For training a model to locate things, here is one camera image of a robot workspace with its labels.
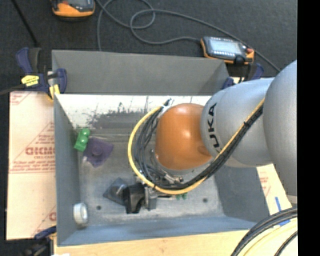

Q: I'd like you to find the dark grey flat piece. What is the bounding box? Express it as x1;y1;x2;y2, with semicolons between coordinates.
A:
102;177;130;207

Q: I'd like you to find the purple flat piece with knob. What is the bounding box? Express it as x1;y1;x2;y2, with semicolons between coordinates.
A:
82;137;115;168

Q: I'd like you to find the white tape roll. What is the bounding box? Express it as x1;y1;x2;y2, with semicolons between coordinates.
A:
72;202;89;225

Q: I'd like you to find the green toy block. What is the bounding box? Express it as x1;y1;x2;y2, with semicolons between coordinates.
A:
73;127;92;153

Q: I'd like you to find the brown cardboard board, red print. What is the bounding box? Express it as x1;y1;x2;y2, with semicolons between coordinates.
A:
5;90;293;241

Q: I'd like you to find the grey metal bin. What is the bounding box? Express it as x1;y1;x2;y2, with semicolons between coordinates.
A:
51;49;271;247

